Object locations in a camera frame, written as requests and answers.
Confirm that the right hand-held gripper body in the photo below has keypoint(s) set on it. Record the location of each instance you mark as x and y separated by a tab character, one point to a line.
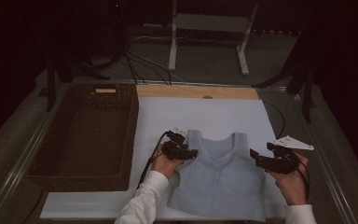
279	161

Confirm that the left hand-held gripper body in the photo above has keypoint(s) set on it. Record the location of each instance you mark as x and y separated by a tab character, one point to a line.
174	149

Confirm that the light blue tank top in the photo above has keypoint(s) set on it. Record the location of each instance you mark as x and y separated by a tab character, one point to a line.
220	183

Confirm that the brown wicker basket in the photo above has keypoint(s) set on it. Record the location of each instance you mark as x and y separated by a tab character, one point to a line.
84	140

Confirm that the person's left hand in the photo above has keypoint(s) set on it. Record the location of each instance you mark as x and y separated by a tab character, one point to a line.
164	166

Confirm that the person's right hand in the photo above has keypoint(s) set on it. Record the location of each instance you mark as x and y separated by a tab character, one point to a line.
292	186

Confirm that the wooden board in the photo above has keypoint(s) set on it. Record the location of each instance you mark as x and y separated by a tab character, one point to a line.
183	92

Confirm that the black tripod stand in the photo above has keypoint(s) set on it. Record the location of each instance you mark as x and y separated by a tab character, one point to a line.
307	99
50	87

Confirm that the white metal stand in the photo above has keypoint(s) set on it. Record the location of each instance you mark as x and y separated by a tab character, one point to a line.
172	46

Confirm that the aluminium frame rail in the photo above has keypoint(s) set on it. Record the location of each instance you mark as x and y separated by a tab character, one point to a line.
199	84
323	174
21	168

